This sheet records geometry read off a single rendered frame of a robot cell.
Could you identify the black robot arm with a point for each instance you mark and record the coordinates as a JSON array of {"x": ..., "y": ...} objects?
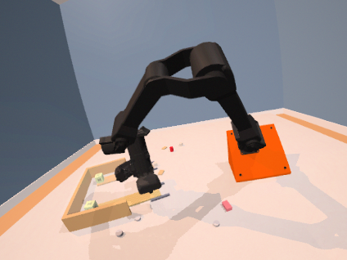
[{"x": 212, "y": 78}]

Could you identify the orange strip with green crosshatch pattern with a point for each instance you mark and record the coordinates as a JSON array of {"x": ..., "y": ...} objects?
[{"x": 137, "y": 198}]

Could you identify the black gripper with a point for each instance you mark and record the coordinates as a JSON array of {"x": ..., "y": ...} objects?
[{"x": 147, "y": 180}]

